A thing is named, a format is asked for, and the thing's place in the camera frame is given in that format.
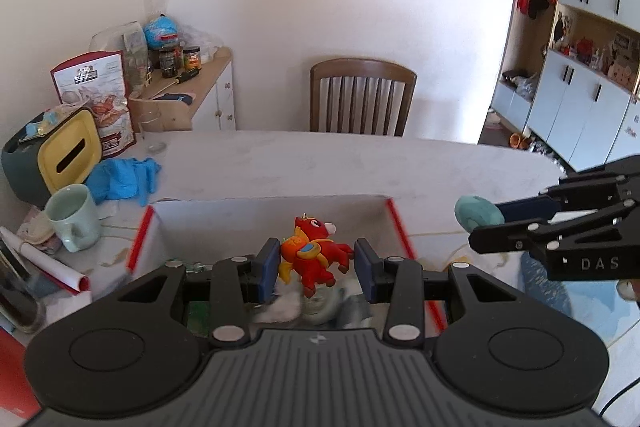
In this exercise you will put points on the crumpled pinkish tissue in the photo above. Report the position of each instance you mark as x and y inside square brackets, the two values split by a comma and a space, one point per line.
[35, 237]

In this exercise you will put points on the red horse toy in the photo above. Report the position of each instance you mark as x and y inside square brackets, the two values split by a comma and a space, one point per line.
[310, 262]

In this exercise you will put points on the blue rubber gloves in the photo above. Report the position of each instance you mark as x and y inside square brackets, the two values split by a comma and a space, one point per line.
[125, 179]

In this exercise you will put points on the wooden white sideboard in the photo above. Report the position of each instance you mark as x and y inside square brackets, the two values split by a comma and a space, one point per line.
[220, 97]

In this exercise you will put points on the red ornament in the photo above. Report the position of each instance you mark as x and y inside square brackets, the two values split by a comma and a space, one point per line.
[585, 47]

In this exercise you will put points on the red cardboard box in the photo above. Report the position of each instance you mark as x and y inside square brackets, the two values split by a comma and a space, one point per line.
[250, 217]

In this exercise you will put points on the picture frame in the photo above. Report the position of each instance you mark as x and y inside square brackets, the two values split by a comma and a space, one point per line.
[621, 42]

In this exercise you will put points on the person's right hand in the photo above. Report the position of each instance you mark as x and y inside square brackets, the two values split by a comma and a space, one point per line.
[627, 291]

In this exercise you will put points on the blue globe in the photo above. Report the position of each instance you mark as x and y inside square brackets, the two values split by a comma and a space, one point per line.
[161, 31]

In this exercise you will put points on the red white snack bag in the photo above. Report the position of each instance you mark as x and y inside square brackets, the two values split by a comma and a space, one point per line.
[95, 92]

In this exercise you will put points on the red flat lid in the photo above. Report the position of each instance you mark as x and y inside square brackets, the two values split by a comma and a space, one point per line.
[15, 377]

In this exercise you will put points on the teal oval toy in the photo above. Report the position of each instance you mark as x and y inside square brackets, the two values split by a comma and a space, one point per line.
[475, 212]

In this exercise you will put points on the green tissue box yellow lid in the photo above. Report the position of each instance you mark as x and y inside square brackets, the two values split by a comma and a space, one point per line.
[25, 177]

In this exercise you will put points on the clear drinking glass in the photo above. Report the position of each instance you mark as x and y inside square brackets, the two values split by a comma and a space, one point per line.
[149, 127]

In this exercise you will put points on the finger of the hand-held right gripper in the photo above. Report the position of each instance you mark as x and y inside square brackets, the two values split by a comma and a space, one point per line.
[500, 239]
[525, 209]

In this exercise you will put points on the pale green mug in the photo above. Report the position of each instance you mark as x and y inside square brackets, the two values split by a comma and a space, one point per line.
[75, 217]

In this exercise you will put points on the rolled white paper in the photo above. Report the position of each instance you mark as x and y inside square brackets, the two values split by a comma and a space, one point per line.
[50, 264]

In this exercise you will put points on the dark shiny object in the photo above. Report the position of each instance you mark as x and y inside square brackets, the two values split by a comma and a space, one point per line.
[20, 292]

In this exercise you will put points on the clear packet with blue pieces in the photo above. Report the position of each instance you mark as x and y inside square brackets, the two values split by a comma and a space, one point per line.
[50, 119]

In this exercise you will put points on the dark blue flat pouch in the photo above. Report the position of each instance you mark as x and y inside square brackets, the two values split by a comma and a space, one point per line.
[175, 97]

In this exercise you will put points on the black yellow screwdriver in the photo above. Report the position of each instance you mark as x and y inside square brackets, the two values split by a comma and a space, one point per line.
[187, 74]

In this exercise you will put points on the small glass dish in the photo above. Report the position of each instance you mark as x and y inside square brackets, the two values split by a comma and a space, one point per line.
[157, 147]

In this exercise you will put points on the jar with yellow label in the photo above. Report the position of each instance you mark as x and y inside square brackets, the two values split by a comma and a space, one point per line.
[192, 58]

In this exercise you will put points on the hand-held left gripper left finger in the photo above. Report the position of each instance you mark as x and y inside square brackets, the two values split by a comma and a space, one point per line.
[269, 262]

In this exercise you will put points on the cartoon mouse figure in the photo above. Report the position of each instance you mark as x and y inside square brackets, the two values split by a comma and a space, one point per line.
[561, 28]

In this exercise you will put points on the blue round placemat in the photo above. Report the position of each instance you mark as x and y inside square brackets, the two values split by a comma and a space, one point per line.
[550, 297]

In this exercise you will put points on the dark jar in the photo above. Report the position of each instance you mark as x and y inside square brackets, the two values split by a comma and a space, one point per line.
[170, 63]

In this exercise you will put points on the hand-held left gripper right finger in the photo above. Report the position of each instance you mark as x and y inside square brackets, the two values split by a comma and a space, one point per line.
[362, 264]

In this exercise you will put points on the wooden slat-back chair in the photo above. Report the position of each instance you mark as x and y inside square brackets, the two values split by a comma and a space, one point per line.
[362, 69]

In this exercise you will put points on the white wooden wall cabinet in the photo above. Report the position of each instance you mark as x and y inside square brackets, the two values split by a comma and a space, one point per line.
[575, 107]

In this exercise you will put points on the clear plastic bag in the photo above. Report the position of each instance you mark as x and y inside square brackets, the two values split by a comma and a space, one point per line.
[117, 44]

